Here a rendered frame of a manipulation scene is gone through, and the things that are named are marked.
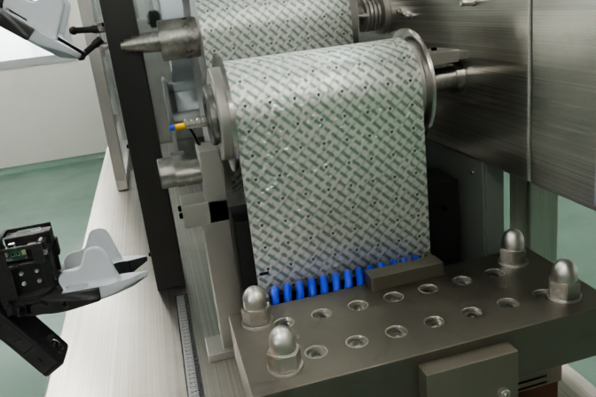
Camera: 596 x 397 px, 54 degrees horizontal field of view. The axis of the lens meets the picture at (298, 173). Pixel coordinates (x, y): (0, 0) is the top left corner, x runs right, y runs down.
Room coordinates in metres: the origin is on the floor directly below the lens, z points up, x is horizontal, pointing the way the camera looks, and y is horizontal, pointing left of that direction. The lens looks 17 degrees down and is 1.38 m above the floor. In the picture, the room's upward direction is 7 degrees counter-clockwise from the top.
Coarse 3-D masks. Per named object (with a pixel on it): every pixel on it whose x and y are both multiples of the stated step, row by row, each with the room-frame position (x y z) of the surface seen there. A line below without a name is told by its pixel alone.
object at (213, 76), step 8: (416, 56) 0.73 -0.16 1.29; (208, 72) 0.71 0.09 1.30; (216, 72) 0.70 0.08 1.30; (208, 80) 0.73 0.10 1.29; (216, 80) 0.68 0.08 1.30; (424, 80) 0.72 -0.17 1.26; (216, 88) 0.68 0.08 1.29; (424, 88) 0.72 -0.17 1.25; (216, 96) 0.67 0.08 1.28; (224, 96) 0.67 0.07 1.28; (424, 96) 0.72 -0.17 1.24; (216, 104) 0.67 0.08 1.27; (224, 104) 0.67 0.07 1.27; (424, 104) 0.72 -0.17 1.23; (224, 112) 0.66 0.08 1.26; (424, 112) 0.72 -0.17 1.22; (224, 120) 0.66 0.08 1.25; (224, 128) 0.66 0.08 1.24; (224, 136) 0.66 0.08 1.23; (224, 144) 0.67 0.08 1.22; (224, 152) 0.68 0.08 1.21
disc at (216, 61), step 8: (216, 56) 0.71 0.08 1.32; (216, 64) 0.71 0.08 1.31; (224, 72) 0.67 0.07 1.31; (224, 80) 0.66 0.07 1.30; (224, 88) 0.66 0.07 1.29; (232, 104) 0.65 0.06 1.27; (232, 112) 0.65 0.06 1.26; (232, 120) 0.65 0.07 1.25; (232, 128) 0.65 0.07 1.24; (232, 136) 0.66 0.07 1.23; (232, 144) 0.67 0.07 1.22; (232, 152) 0.68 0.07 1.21; (232, 160) 0.69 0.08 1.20; (232, 168) 0.70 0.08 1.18
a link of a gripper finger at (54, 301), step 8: (96, 288) 0.58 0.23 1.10; (48, 296) 0.57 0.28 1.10; (56, 296) 0.57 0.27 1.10; (64, 296) 0.57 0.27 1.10; (72, 296) 0.57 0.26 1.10; (80, 296) 0.58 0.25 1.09; (88, 296) 0.58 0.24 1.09; (96, 296) 0.58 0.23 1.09; (32, 304) 0.57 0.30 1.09; (40, 304) 0.57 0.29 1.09; (48, 304) 0.56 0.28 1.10; (56, 304) 0.56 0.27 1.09; (64, 304) 0.57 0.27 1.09; (72, 304) 0.57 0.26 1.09; (80, 304) 0.57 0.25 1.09; (88, 304) 0.57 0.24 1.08; (32, 312) 0.56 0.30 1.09; (40, 312) 0.56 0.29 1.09; (48, 312) 0.56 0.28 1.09; (56, 312) 0.56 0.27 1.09
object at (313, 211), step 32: (416, 128) 0.71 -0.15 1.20; (256, 160) 0.66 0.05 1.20; (288, 160) 0.67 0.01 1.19; (320, 160) 0.68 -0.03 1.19; (352, 160) 0.69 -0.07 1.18; (384, 160) 0.70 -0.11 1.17; (416, 160) 0.71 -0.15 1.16; (256, 192) 0.66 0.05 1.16; (288, 192) 0.67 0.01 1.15; (320, 192) 0.68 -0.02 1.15; (352, 192) 0.69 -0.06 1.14; (384, 192) 0.70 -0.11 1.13; (416, 192) 0.71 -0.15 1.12; (256, 224) 0.66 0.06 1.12; (288, 224) 0.67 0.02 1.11; (320, 224) 0.68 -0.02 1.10; (352, 224) 0.69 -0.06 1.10; (384, 224) 0.70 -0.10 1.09; (416, 224) 0.71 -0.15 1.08; (256, 256) 0.66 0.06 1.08; (288, 256) 0.67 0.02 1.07; (320, 256) 0.68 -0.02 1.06; (352, 256) 0.69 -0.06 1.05; (384, 256) 0.70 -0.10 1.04
